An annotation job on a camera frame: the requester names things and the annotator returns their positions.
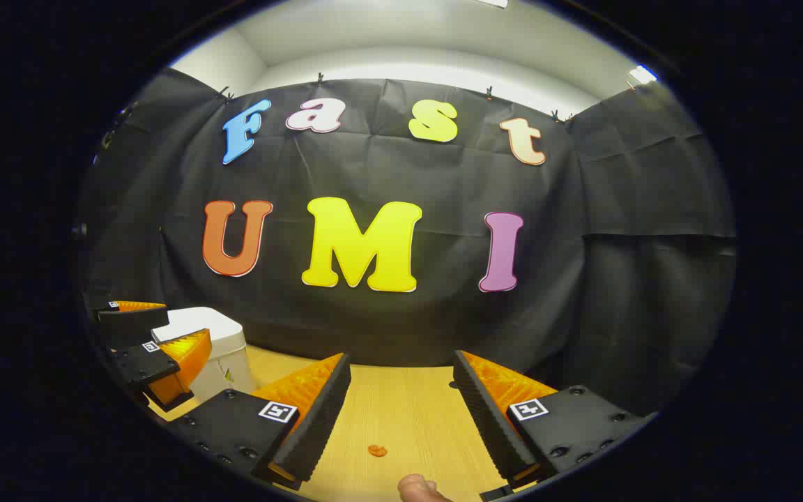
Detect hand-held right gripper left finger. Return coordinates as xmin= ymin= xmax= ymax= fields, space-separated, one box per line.
xmin=165 ymin=352 xmax=352 ymax=491

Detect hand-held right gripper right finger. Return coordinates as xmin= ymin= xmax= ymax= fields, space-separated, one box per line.
xmin=452 ymin=350 xmax=657 ymax=489

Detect white desktop garbage bin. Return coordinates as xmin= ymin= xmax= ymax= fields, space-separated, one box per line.
xmin=152 ymin=307 xmax=257 ymax=405

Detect wooden desktop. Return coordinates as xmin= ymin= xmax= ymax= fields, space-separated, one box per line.
xmin=147 ymin=345 xmax=556 ymax=502

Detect black backdrop cloth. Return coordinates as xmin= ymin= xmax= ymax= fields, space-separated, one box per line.
xmin=77 ymin=68 xmax=738 ymax=419

